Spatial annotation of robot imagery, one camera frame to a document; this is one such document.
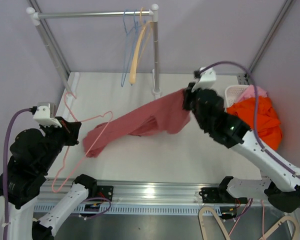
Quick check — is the silver clothes rack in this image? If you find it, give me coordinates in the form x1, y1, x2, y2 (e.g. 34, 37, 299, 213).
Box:
26, 0, 162, 100

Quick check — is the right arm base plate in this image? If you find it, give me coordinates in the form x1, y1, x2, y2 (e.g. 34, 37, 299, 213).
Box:
198, 187, 248, 204

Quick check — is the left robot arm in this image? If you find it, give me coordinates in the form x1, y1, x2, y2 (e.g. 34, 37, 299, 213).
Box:
0, 115, 98, 240

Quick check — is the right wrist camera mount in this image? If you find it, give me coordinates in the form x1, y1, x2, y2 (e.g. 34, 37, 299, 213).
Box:
192, 67, 217, 92

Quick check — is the aluminium mounting rail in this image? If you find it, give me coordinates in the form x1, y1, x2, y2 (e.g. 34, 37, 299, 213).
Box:
22, 177, 295, 216

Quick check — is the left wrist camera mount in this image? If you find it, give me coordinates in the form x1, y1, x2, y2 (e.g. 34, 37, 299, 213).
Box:
33, 102, 62, 128

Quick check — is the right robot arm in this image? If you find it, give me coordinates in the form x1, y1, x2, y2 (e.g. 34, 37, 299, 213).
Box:
182, 82, 300, 213

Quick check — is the white plastic laundry basket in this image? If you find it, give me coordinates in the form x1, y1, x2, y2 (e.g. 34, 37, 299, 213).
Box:
224, 84, 249, 108

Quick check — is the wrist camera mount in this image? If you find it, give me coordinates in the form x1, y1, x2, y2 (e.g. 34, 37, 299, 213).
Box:
192, 67, 217, 92
33, 102, 62, 128

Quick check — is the light pink t shirt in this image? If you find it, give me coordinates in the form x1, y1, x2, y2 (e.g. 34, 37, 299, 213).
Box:
237, 84, 269, 102

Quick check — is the beige hanger bottom right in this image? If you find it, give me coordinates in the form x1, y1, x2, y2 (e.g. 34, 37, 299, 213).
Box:
259, 215, 300, 240

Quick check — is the salmon pink t shirt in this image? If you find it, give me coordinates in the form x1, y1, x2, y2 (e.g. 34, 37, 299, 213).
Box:
83, 89, 191, 158

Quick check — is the beige hanger bottom centre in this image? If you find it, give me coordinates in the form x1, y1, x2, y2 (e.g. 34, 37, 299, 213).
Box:
198, 206, 231, 240

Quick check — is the pink plastic hanger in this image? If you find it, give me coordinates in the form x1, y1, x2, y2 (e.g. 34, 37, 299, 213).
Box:
51, 91, 114, 194

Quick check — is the beige plastic hanger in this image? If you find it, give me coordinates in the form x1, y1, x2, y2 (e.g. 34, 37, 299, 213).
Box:
139, 7, 144, 27
129, 21, 153, 85

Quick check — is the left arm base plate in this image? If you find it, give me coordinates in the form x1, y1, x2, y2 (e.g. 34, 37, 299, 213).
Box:
88, 185, 114, 202

